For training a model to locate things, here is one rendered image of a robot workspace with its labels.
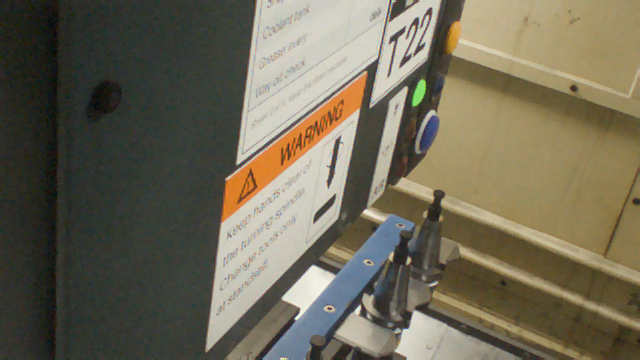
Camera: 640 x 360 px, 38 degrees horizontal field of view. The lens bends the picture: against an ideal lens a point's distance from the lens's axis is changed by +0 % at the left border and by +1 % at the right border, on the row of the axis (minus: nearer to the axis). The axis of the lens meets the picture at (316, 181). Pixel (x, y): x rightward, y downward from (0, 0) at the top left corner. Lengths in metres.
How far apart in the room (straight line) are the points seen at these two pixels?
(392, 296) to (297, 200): 0.58
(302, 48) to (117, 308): 0.15
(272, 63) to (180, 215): 0.08
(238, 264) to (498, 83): 1.04
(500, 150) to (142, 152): 1.20
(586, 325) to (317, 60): 1.21
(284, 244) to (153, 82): 0.21
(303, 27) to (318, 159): 0.11
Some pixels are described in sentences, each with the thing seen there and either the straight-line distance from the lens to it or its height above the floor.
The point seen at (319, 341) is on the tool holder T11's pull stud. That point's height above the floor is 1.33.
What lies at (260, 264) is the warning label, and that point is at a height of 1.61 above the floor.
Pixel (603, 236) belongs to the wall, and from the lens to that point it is 1.54.
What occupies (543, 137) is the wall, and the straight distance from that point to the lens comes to 1.49.
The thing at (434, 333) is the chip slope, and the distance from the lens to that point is 1.70.
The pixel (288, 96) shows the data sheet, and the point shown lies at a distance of 0.45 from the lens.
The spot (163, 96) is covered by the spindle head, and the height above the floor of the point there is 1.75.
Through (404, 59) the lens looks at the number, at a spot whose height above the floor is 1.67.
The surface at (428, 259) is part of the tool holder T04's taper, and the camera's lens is 1.17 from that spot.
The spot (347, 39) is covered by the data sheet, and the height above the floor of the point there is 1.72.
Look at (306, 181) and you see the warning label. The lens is 0.51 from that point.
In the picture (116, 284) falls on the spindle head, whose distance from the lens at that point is 0.37.
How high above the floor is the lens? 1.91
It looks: 32 degrees down
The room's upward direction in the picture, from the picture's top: 10 degrees clockwise
